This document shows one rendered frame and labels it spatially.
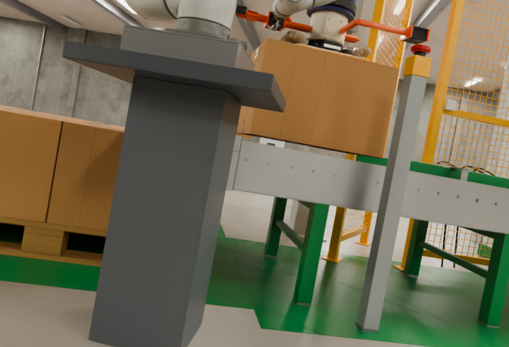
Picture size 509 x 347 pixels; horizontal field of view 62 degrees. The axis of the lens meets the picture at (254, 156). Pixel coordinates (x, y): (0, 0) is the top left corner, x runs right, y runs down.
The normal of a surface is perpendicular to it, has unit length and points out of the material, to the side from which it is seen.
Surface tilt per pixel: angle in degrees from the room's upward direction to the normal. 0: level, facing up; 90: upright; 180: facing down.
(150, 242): 90
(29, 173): 90
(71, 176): 90
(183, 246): 90
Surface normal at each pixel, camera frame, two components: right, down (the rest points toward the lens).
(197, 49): -0.13, 0.01
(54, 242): 0.16, 0.06
